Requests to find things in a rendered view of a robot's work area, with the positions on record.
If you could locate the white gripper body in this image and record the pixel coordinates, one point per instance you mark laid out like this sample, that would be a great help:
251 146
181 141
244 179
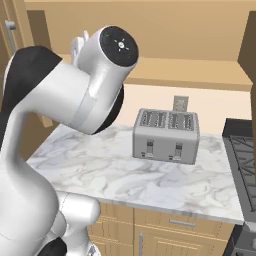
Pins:
77 45

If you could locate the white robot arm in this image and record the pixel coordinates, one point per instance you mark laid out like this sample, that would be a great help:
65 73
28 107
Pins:
50 100

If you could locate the light wood base cabinet door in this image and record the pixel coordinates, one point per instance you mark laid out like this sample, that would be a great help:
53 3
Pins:
180 246

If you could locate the silver four-slot toaster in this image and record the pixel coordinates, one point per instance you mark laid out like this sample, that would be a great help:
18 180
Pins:
165 143

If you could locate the light wood drawer front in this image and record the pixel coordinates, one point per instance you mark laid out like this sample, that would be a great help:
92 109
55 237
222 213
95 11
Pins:
115 220
153 220

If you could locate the black hob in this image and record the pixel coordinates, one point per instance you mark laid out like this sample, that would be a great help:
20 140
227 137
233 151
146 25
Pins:
241 156

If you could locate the black oven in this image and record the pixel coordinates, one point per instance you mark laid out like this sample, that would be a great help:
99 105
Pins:
243 241

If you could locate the light wood wall cabinet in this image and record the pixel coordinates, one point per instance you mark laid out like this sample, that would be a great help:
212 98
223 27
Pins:
186 36

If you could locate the grey wall socket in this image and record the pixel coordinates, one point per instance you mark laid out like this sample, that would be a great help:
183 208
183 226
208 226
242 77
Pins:
180 103

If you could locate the brown wall cabinet side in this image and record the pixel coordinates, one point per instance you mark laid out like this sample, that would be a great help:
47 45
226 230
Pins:
248 66

